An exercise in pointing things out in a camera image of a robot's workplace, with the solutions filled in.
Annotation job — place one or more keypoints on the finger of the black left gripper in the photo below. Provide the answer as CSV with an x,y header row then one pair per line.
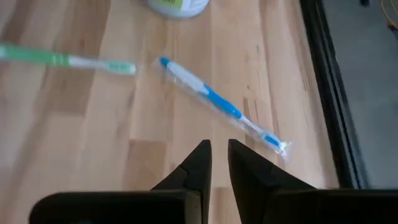
x,y
295,208
140,208

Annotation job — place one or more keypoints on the blue white toothbrush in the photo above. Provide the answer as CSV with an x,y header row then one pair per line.
x,y
222,104

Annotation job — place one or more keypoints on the green white toothbrush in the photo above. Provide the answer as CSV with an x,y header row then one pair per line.
x,y
37,56

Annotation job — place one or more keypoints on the green wipes canister white lid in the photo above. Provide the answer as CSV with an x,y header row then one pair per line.
x,y
178,7

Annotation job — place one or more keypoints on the black metal table frame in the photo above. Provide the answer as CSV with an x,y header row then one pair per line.
x,y
331,93

